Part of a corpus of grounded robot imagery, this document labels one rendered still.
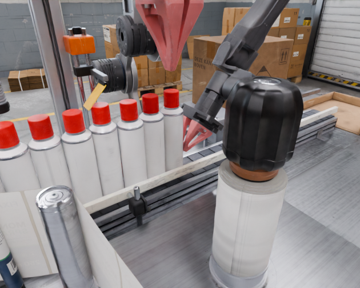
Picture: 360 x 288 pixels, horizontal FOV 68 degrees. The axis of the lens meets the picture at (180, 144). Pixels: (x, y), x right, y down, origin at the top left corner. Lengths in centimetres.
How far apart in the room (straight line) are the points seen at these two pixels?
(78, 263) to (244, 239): 21
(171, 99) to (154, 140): 9
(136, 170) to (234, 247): 27
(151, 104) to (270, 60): 65
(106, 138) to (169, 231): 21
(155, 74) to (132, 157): 350
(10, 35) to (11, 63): 49
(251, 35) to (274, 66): 48
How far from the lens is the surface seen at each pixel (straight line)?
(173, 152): 60
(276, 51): 110
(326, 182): 80
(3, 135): 48
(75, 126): 48
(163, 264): 47
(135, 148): 53
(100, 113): 50
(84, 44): 54
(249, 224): 35
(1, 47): 588
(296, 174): 81
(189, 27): 30
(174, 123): 57
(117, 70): 150
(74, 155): 50
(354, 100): 144
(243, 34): 64
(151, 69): 397
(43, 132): 48
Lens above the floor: 125
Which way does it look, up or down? 29 degrees down
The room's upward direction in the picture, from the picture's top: straight up
